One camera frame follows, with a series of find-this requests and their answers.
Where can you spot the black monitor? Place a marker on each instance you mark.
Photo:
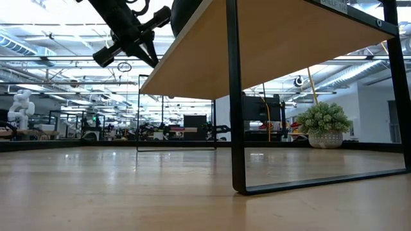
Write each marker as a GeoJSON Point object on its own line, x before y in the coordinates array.
{"type": "Point", "coordinates": [260, 107]}

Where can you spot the potted green succulent plant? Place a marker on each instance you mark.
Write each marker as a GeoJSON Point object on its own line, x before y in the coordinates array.
{"type": "Point", "coordinates": [324, 122]}

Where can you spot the wooden shelf with black legs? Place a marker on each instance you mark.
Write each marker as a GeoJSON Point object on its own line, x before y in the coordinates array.
{"type": "Point", "coordinates": [273, 48]}

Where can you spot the black square cabinet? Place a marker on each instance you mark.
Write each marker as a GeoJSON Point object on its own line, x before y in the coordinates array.
{"type": "Point", "coordinates": [195, 123]}

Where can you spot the black metal table frame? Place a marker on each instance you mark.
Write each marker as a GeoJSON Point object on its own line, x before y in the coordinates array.
{"type": "Point", "coordinates": [64, 146]}

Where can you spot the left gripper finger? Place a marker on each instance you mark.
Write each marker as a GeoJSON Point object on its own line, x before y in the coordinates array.
{"type": "Point", "coordinates": [144, 54]}
{"type": "Point", "coordinates": [152, 48]}

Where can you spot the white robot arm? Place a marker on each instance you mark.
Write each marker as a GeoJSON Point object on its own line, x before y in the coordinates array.
{"type": "Point", "coordinates": [20, 106]}

